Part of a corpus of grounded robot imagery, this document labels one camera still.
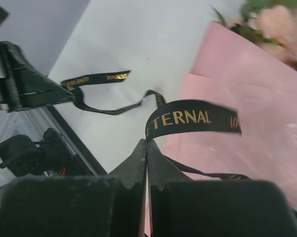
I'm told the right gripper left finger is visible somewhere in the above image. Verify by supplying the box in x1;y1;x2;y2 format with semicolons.
0;139;147;237

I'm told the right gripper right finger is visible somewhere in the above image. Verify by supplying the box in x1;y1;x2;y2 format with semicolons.
147;141;297;237

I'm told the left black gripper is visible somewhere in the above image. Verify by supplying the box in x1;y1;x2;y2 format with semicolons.
0;41;75;113

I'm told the black ribbon gold lettering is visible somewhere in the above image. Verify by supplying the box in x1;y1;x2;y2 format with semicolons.
61;70;250;182

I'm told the pink wrapping paper sheet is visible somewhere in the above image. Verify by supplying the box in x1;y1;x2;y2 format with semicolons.
138;21;297;237

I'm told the pale pink fake flower stem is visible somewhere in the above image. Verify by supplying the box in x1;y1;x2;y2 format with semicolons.
214;0;297;71

